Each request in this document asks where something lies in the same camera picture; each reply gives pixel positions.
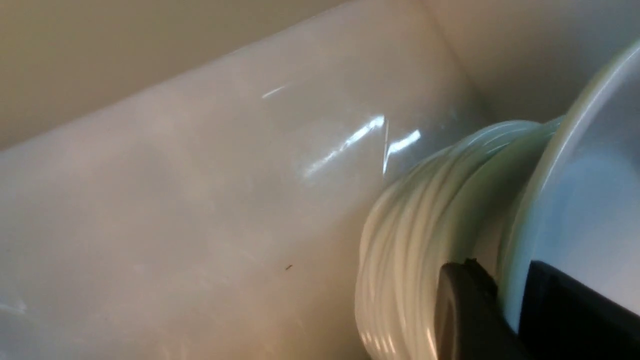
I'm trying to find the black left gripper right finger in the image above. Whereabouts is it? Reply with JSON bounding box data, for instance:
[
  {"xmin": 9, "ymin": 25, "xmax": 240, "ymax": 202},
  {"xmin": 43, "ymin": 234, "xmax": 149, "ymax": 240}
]
[{"xmin": 518, "ymin": 260, "xmax": 640, "ymax": 360}]

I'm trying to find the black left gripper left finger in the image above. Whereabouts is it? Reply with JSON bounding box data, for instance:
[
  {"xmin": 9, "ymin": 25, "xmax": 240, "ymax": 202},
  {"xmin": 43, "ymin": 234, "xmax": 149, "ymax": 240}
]
[{"xmin": 434, "ymin": 259, "xmax": 531, "ymax": 360}]

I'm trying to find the stack of white dishes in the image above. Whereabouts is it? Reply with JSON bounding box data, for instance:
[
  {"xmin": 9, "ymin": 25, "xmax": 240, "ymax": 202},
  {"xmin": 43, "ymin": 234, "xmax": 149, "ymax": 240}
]
[{"xmin": 354, "ymin": 116, "xmax": 563, "ymax": 360}]

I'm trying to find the large white plastic tub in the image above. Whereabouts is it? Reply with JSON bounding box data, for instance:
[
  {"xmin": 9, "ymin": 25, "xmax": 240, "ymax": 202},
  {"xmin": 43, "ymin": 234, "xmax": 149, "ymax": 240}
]
[{"xmin": 1, "ymin": 0, "xmax": 639, "ymax": 360}]

